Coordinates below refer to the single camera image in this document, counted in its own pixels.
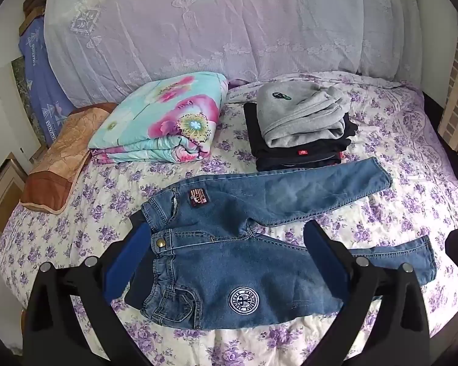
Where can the white lace cover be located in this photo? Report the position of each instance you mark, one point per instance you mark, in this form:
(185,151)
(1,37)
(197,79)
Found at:
(221,23)

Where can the folded black clothes stack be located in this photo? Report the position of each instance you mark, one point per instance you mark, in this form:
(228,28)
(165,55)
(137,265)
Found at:
(282,156)

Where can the wooden picture frame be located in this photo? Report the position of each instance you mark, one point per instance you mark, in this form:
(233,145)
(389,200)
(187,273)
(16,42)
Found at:
(2,202)

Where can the folded floral quilt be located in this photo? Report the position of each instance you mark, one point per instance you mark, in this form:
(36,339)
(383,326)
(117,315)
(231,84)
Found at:
(164,118)

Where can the brown patterned pillow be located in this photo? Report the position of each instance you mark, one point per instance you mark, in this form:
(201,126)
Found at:
(61,152)

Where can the blue printed cloth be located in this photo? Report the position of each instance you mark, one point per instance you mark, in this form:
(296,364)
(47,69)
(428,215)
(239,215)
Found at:
(42,80)

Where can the folded grey hoodie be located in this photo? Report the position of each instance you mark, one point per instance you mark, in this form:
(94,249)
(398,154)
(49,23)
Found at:
(297,114)

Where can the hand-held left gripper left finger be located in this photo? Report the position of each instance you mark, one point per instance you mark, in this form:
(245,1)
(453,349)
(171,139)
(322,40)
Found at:
(128,259)

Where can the purple floral bedspread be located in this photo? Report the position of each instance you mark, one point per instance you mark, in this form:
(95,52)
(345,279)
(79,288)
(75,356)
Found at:
(385,183)

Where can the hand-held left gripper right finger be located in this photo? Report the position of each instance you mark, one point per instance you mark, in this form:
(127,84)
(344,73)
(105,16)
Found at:
(324,253)

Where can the blue denim pants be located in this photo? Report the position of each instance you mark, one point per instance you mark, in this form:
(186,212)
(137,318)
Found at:
(213,251)

